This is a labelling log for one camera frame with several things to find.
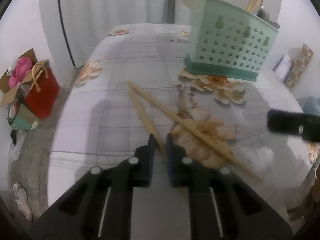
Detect red gift bag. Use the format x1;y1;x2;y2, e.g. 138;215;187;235
24;61;60;119

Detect green perforated utensil basket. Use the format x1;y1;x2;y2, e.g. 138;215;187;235
184;0;279;81

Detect large steel ladle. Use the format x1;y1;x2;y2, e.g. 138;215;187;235
257;6;280;30

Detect white curtain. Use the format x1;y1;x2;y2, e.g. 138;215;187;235
40;0;190;70

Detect teal small box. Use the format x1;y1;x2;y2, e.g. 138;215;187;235
9;104;39;131

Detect patterned paper bag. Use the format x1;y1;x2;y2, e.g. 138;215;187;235
284;44;313;90

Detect brown cardboard box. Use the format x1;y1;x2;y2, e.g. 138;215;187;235
1;48;48;107

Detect pink plastic bag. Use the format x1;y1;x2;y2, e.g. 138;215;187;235
7;57;33;89

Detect floral tablecloth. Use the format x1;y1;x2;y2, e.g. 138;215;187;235
47;24;312;208

